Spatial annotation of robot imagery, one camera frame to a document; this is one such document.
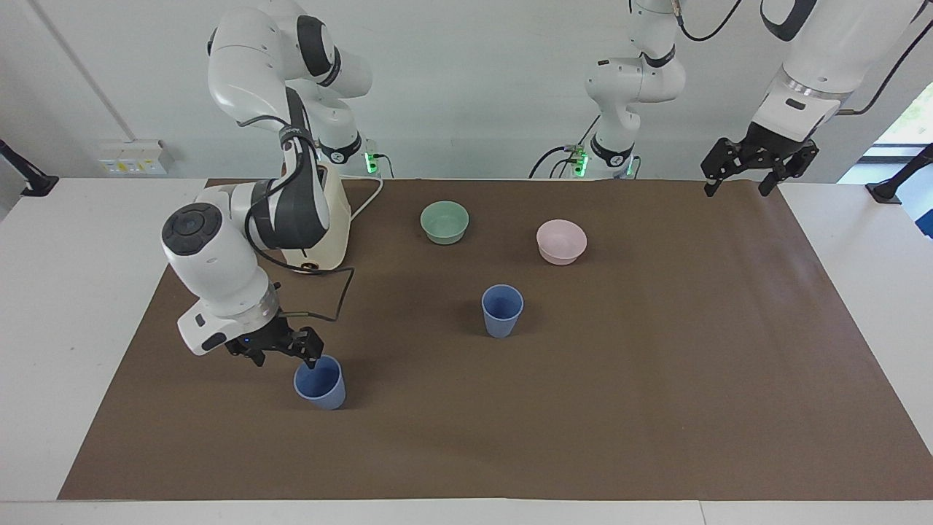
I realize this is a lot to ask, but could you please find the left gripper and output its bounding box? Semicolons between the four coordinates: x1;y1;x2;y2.
700;121;820;198

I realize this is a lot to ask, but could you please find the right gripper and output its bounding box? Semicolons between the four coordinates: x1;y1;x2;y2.
224;311;326;370

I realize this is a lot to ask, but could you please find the blue cup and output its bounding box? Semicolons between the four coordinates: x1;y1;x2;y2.
293;354;348;411
480;284;525;339

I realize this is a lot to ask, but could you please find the black stand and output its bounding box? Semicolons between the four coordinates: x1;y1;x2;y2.
0;138;60;198
865;142;933;204

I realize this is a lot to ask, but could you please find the green bowl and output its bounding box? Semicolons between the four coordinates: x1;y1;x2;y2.
419;201;470;246

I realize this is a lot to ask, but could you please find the pink bowl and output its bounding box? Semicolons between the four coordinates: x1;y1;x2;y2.
535;219;589;266

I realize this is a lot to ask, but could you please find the white cable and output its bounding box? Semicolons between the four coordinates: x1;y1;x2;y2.
348;177;386;222

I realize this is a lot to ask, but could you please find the white wall socket box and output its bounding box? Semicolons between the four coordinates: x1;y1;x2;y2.
98;139;176;176

